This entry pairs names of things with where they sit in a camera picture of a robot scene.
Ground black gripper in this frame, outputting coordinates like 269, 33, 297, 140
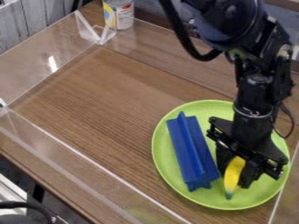
206, 112, 288, 189

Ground yellow toy banana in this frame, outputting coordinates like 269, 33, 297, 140
224, 157, 245, 200

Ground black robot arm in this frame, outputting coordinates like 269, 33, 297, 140
181, 0, 295, 188

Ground blue plastic block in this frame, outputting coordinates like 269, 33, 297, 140
165, 112, 220, 192

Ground white labelled canister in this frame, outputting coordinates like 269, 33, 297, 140
101, 0, 134, 31

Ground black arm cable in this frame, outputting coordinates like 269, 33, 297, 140
156, 0, 234, 62

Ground clear acrylic front wall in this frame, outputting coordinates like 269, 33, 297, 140
0, 106, 190, 224

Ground clear acrylic corner bracket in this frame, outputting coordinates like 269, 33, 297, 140
73, 10, 117, 46

